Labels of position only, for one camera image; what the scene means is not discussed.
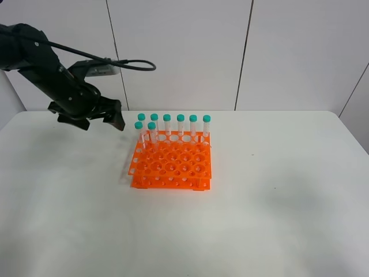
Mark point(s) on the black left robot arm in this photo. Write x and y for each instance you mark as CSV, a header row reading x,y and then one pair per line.
x,y
27,51

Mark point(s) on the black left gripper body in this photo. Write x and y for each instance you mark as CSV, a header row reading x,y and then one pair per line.
x,y
76,102

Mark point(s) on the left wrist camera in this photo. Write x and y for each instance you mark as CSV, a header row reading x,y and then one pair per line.
x,y
91,68

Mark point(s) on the second row left tube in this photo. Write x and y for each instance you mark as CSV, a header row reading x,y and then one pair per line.
x,y
138,126

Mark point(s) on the orange test tube rack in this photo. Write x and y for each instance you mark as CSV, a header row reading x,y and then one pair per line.
x,y
175,162

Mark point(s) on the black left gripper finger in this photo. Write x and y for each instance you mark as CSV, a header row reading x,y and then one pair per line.
x,y
113,115
82,124

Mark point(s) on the green-capped test tube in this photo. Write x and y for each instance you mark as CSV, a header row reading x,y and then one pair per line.
x,y
153,135

